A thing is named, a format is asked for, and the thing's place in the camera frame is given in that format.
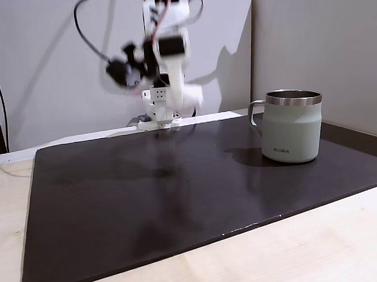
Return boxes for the grey table clamp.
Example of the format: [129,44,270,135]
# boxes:
[126,114,152,127]

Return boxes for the black camera cable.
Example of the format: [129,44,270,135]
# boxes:
[73,0,148,65]

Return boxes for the sage green metal mug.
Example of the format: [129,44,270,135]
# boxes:
[246,88,326,167]

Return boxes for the black camera box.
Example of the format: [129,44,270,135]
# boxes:
[103,42,149,91]

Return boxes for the black table mat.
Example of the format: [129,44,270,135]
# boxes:
[11,107,377,282]

